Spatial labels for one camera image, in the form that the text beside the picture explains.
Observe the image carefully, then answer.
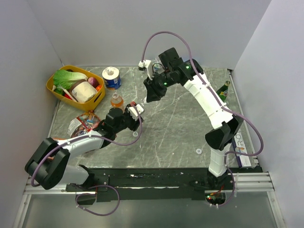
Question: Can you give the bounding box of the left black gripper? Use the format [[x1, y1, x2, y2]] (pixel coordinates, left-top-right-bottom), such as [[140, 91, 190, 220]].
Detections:
[[114, 104, 143, 133]]

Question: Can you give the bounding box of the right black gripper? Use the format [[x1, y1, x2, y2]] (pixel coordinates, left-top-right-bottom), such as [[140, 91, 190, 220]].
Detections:
[[142, 70, 174, 104]]

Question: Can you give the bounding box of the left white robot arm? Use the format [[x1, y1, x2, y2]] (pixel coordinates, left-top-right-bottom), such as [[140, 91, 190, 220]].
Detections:
[[25, 103, 144, 191]]

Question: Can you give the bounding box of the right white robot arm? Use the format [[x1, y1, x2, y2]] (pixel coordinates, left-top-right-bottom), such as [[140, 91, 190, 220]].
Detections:
[[138, 47, 243, 190]]

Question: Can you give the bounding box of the crushed clear plastic bottle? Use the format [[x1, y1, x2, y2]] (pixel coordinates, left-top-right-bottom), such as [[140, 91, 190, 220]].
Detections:
[[152, 58, 165, 74]]

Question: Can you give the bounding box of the orange juice bottle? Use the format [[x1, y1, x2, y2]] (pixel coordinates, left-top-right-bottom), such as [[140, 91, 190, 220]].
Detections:
[[111, 92, 124, 111]]

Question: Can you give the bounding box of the green glass bottle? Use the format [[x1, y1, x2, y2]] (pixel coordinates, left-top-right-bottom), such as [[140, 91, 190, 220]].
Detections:
[[216, 81, 231, 102]]

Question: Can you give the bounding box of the red snack bag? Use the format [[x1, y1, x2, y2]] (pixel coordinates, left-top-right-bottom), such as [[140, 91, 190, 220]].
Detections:
[[67, 111, 101, 138]]

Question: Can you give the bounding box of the blue wrapped toilet paper roll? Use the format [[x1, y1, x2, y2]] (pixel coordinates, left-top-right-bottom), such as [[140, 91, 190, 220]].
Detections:
[[102, 66, 121, 90]]

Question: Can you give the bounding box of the purple onion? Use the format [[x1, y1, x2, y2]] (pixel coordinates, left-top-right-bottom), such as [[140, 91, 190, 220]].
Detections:
[[87, 77, 99, 88]]

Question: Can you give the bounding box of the brown and cream jar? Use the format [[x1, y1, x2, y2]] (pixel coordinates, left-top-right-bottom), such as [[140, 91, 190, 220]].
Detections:
[[69, 79, 97, 103]]

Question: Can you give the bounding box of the green lettuce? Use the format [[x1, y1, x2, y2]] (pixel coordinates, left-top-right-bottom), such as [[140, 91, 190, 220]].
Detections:
[[53, 70, 88, 90]]

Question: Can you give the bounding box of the white and purple box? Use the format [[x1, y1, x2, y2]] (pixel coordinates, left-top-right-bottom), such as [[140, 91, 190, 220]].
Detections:
[[232, 131, 252, 168]]

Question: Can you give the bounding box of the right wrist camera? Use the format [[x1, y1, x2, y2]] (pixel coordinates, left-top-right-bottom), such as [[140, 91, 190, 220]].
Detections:
[[138, 60, 153, 80]]

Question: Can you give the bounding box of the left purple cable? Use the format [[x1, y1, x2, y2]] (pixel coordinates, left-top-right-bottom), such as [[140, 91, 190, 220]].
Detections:
[[30, 105, 143, 187]]

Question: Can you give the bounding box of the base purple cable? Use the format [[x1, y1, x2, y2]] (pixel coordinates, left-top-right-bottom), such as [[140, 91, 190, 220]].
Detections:
[[75, 184, 122, 216]]

